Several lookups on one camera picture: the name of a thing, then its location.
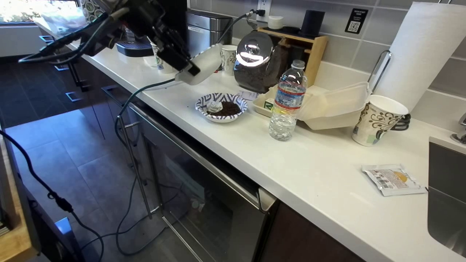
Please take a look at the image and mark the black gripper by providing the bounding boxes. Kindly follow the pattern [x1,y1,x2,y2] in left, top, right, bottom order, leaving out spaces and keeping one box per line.
[147,14,199,76]

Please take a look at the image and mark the blue white patterned bowl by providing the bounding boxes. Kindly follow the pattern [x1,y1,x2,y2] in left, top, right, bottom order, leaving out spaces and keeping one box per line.
[176,44,221,86]

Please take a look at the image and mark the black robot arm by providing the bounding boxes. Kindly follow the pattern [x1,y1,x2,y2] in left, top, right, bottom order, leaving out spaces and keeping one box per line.
[20,0,201,76]

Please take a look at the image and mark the patterned bowl with coffee grounds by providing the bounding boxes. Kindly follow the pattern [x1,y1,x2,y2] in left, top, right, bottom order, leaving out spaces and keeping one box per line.
[195,94,247,123]

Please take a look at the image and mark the patterned paper cup left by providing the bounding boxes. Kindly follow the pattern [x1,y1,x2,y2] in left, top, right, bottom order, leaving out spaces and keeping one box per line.
[153,46,164,70]

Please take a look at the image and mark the patterned paper cup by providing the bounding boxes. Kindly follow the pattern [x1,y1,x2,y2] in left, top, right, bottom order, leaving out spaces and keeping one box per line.
[221,46,236,75]
[351,95,409,146]
[153,46,164,70]

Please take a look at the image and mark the stainless steel box appliance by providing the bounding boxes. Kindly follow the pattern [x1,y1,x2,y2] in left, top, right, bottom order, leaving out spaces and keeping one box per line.
[186,11,231,57]

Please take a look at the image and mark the Keurig coffee maker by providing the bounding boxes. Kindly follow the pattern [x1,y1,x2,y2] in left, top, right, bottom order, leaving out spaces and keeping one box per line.
[115,0,189,59]

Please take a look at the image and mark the patterned paper cup middle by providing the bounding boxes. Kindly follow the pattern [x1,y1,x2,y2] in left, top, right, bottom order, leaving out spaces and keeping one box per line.
[221,46,236,75]

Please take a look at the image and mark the dark glass jar with lid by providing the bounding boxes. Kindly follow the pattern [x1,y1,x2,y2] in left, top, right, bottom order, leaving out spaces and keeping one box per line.
[234,33,281,94]

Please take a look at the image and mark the clear plastic water bottle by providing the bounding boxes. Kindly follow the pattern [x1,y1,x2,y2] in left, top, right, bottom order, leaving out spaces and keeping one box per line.
[269,60,305,142]

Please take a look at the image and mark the wooden organizer rack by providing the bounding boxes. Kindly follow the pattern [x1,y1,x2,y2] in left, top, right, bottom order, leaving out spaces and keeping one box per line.
[259,28,327,86]

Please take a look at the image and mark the beige takeout container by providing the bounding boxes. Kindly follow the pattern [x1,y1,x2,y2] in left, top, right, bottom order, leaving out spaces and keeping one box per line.
[297,82,369,131]

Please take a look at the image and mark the under counter glass door fridge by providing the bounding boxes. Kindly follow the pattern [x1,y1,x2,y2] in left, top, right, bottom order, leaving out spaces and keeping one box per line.
[128,102,275,262]

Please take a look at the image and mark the patterned paper cup right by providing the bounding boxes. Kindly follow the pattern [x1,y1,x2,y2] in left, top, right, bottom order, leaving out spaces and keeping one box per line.
[351,95,409,146]

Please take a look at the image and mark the white paper towel roll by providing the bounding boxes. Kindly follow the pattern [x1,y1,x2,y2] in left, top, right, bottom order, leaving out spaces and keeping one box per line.
[374,2,466,111]

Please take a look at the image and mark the small snack packet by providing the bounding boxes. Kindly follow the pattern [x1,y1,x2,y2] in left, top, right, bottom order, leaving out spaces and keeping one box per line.
[361,165,426,197]

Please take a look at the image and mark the stainless steel sink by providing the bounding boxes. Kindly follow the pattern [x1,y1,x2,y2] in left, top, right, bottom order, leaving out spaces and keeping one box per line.
[426,143,466,257]

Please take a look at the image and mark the chrome faucet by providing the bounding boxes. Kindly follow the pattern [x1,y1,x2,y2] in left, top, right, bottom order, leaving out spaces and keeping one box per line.
[451,114,466,145]

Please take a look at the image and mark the black power cable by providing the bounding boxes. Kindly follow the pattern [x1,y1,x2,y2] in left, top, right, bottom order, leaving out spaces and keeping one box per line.
[78,9,257,258]

